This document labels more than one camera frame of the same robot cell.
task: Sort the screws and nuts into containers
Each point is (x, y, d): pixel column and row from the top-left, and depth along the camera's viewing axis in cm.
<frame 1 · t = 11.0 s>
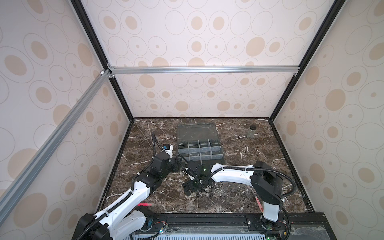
left hand: (182, 157, 81), fingers open
right hand: (190, 189, 83), fingers open
clear plastic organizer box: (199, 142, 102), point 5 cm above the table
small glass jar: (251, 131, 105), point 7 cm above the table

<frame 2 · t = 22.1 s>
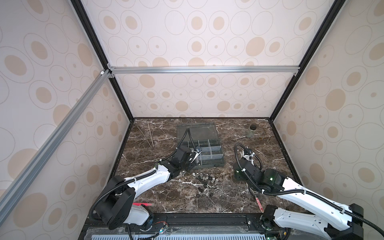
left hand: (195, 154, 86), fingers open
right hand: (239, 167, 76), fingers open
pile of nuts and screws: (206, 176, 89), point 2 cm above the table
the other named things where they were.

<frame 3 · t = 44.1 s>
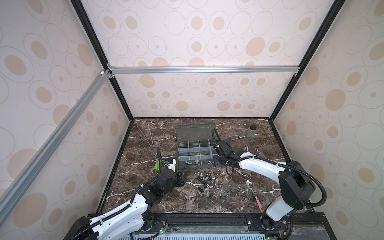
left hand: (190, 172, 80), fingers open
right hand: (217, 159, 90), fingers open
green plastic object: (156, 166, 93), point 2 cm above the table
the other named things where they were.

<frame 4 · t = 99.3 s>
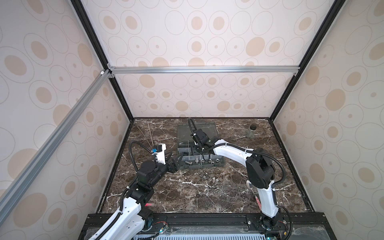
left hand: (181, 153, 72), fingers open
right hand: (194, 148, 94), fingers open
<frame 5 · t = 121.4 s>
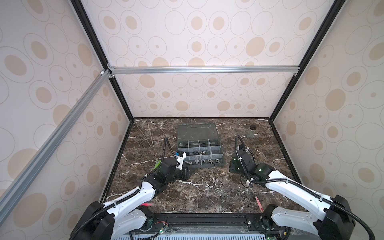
left hand: (196, 168, 80), fingers open
right hand: (232, 162, 83), fingers open
